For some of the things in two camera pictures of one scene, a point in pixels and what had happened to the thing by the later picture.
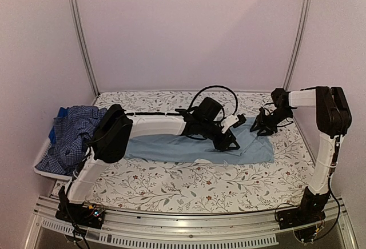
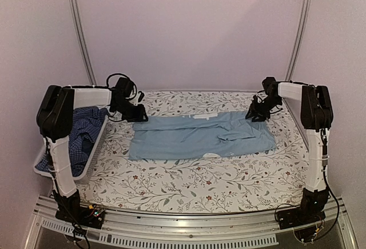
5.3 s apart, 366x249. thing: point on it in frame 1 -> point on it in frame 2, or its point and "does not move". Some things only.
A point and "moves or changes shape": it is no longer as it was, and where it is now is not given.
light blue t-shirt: [254, 148] moves or changes shape
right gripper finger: [259, 125] -> [254, 111]
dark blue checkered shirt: [72, 129] does not move
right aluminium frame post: [302, 29] does not move
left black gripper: [223, 145] -> [139, 116]
